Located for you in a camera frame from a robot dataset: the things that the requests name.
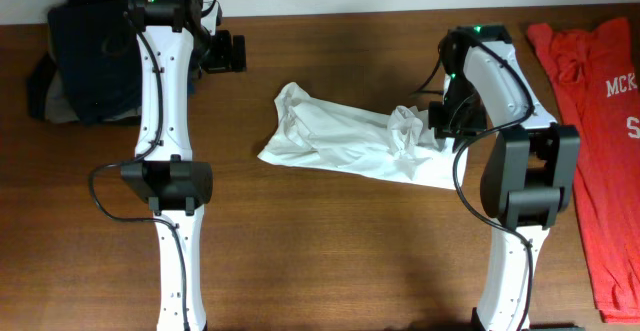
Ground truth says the white robot print t-shirt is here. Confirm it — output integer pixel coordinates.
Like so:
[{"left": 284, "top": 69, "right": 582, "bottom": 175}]
[{"left": 258, "top": 82, "right": 456, "bottom": 190}]

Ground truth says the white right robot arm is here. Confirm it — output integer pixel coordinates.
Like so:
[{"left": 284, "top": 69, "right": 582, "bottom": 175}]
[{"left": 428, "top": 25, "right": 580, "bottom": 331}]

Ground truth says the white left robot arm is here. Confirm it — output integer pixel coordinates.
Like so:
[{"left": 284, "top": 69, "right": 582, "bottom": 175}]
[{"left": 120, "top": 0, "right": 247, "bottom": 330}]

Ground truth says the folded navy blue garment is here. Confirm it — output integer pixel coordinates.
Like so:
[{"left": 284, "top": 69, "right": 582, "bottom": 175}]
[{"left": 47, "top": 0, "right": 196, "bottom": 126}]

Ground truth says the red t-shirt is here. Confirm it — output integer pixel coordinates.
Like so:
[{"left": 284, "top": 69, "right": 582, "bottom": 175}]
[{"left": 527, "top": 18, "right": 639, "bottom": 324}]

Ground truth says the folded grey garment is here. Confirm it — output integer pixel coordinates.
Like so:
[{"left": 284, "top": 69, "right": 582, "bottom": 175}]
[{"left": 44, "top": 71, "right": 141, "bottom": 124}]

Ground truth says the folded black garment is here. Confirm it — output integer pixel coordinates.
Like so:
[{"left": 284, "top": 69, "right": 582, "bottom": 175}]
[{"left": 26, "top": 53, "right": 57, "bottom": 121}]

